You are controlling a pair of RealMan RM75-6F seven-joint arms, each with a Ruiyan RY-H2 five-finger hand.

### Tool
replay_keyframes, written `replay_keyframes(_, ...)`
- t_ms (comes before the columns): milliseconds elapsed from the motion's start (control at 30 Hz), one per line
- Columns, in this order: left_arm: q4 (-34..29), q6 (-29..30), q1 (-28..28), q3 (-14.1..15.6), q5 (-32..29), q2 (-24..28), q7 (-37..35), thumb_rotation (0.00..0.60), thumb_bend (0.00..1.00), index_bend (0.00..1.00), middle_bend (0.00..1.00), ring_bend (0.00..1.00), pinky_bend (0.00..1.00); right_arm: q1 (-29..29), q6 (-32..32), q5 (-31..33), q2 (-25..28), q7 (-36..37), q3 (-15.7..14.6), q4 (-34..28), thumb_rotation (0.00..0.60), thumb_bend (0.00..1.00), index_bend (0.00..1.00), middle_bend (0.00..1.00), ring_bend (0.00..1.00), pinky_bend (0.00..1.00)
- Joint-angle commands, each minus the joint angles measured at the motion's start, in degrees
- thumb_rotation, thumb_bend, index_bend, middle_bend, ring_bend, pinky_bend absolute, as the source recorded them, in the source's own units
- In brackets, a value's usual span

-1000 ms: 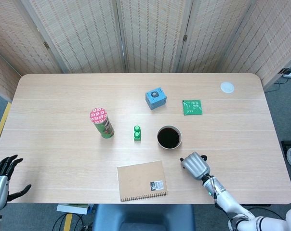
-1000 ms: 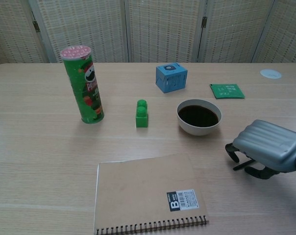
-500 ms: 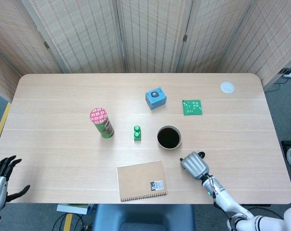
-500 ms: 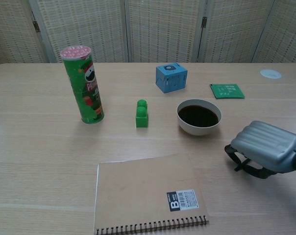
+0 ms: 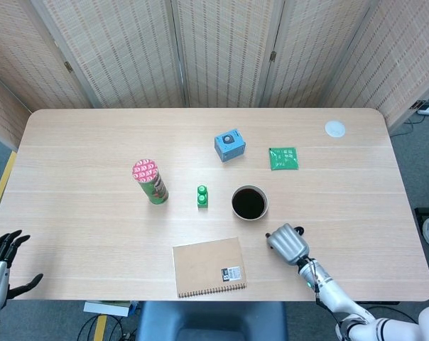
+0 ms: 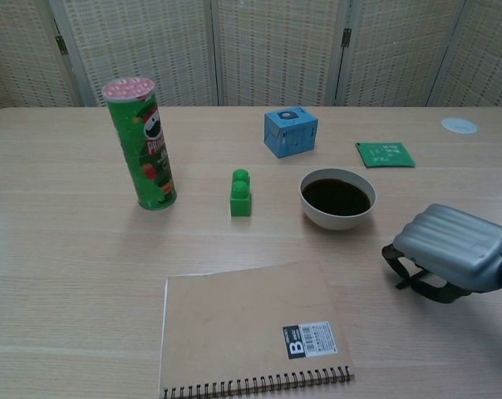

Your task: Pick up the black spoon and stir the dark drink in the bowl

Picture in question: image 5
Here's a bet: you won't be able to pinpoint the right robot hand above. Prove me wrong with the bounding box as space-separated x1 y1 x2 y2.
265 222 311 266

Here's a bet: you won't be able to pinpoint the brown spiral notebook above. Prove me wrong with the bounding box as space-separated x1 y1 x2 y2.
172 237 248 299

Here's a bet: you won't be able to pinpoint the green sachet packet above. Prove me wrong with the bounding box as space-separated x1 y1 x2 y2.
268 146 300 172

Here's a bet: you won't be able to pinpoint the green toy building block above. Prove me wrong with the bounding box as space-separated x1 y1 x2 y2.
196 184 210 209

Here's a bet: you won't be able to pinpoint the blue-grey chair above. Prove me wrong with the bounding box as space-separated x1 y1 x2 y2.
135 301 288 341

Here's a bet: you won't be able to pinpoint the blue cardboard box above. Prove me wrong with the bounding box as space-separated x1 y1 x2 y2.
214 128 246 164

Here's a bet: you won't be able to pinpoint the white round table grommet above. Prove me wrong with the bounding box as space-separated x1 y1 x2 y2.
324 120 347 138

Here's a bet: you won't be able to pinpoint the green Pringles chips can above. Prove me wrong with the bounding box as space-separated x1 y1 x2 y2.
131 159 170 205

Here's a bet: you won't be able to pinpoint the woven folding screen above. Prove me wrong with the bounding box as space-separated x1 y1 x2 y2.
0 0 429 152

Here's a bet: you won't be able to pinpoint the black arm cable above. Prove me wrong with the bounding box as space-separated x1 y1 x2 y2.
308 258 347 337

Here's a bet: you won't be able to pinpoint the black floor cables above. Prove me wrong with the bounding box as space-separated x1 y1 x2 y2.
76 313 138 341

